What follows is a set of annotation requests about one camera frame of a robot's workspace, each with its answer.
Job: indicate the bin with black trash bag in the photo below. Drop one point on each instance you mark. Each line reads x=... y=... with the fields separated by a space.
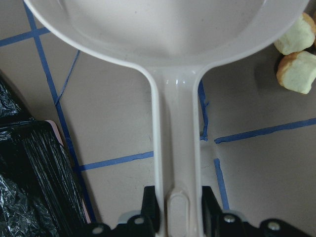
x=39 y=196

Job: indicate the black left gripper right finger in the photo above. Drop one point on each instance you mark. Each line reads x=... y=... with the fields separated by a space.
x=211 y=210

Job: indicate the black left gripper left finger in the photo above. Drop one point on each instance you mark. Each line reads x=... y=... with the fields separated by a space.
x=150 y=206

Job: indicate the torn bread piece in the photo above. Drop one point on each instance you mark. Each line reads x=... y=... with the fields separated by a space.
x=297 y=71
x=299 y=36

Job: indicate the cream plastic dustpan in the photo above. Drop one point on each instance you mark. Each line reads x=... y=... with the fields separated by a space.
x=173 y=43

